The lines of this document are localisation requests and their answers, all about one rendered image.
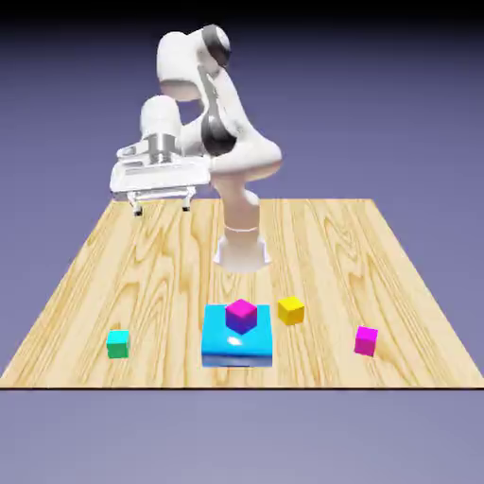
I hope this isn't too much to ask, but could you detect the small magenta cube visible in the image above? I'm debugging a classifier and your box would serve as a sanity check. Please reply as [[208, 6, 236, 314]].
[[354, 325, 379, 357], [225, 298, 259, 336]]

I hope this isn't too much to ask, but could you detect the small green cube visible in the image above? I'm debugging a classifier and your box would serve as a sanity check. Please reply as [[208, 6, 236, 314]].
[[106, 329, 130, 359]]

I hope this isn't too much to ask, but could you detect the small yellow cube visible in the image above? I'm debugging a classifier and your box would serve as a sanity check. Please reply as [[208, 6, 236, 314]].
[[277, 295, 306, 326]]

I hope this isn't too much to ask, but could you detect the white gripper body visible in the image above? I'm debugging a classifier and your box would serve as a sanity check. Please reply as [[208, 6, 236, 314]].
[[109, 157, 212, 202]]

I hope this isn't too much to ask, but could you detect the large cyan box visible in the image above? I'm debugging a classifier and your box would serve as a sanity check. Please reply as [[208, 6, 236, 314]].
[[200, 303, 274, 369]]

